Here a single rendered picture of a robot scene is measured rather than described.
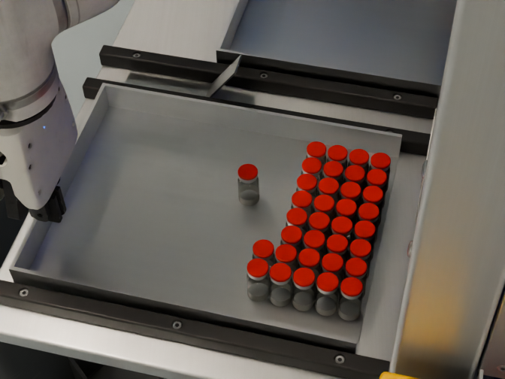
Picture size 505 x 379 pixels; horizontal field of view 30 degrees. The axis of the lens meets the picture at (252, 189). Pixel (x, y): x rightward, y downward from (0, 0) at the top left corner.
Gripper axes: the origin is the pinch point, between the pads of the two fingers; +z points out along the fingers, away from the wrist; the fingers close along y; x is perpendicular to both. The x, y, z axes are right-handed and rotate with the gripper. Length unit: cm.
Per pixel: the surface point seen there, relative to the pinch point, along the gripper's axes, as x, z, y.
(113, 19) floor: 51, 97, 126
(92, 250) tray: -3.9, 6.7, -0.1
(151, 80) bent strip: -2.1, 7.1, 24.5
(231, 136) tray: -13.7, 6.8, 18.0
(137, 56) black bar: 0.1, 5.5, 26.5
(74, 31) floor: 59, 98, 119
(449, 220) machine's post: -36.8, -25.5, -12.3
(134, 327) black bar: -11.3, 5.4, -8.3
